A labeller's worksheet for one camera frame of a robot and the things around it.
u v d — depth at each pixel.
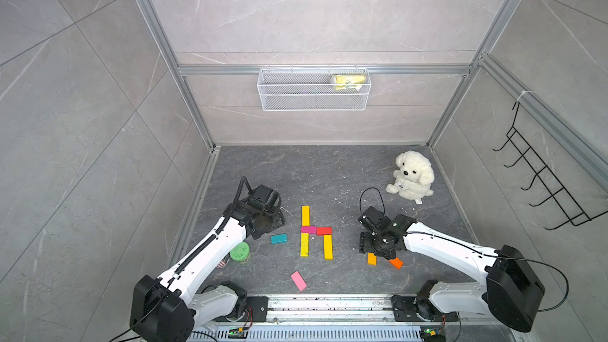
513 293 0.40
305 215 0.93
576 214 0.58
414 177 0.89
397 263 0.82
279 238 0.88
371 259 0.83
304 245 0.86
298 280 0.78
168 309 0.38
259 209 0.60
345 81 0.84
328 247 0.86
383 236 0.60
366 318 0.73
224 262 0.81
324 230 0.90
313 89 1.00
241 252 0.82
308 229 0.90
